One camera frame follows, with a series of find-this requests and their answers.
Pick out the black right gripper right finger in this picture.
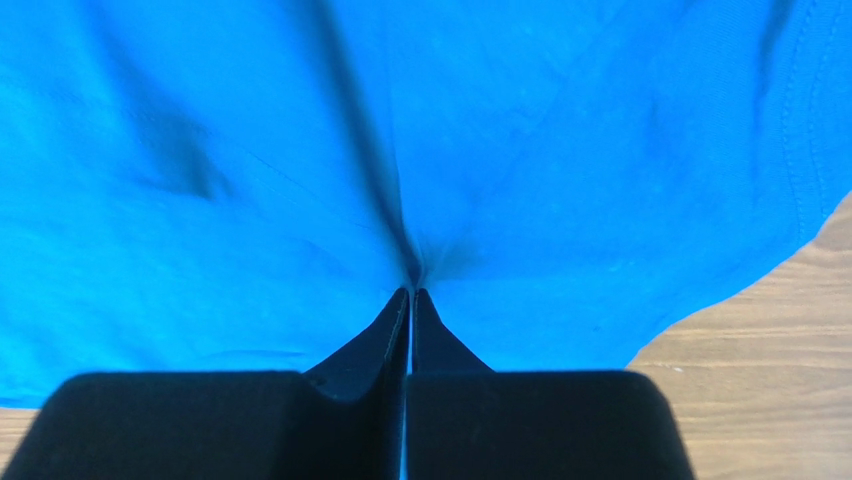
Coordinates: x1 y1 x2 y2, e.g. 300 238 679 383
406 289 694 479

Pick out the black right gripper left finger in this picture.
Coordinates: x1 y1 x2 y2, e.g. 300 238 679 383
5 289 410 479

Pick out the blue t shirt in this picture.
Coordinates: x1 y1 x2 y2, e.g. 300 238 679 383
1 1 851 408

